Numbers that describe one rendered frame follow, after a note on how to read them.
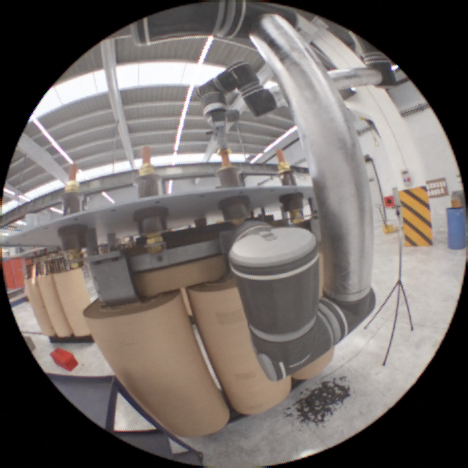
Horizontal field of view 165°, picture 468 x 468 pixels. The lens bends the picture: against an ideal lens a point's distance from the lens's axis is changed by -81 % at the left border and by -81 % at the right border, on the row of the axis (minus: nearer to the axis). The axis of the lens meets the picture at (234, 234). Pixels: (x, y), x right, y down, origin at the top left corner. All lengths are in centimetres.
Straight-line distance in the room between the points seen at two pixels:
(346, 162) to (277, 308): 21
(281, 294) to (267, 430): 122
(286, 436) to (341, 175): 131
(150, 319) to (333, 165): 56
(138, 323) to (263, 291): 43
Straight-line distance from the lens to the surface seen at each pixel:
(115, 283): 54
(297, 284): 17
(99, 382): 65
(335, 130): 26
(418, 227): 516
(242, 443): 131
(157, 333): 55
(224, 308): 55
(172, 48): 984
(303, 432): 131
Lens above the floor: 125
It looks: 1 degrees down
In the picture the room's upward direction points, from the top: 11 degrees counter-clockwise
